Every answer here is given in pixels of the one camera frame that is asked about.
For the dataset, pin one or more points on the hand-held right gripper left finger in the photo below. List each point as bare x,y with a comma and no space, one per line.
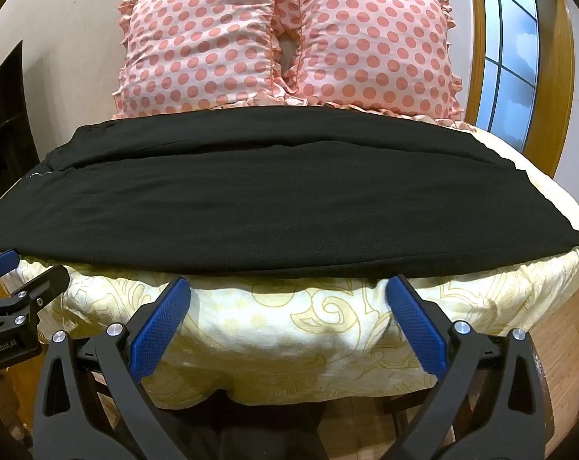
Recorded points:
157,330

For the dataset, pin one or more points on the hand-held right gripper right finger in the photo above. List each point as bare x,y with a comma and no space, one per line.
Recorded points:
416,330

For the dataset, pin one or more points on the black pants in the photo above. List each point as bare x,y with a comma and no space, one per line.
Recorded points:
270,201

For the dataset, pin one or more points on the bed with yellow patterned sheet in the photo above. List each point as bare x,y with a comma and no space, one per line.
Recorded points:
294,340

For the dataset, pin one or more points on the dark wooden cabinet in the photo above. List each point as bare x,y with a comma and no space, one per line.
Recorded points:
4,129

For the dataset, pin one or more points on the pink polka dot ruffled pillow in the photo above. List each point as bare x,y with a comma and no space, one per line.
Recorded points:
198,43
376,43

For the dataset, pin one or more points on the wooden framed glass door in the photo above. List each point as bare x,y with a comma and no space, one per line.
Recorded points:
510,48

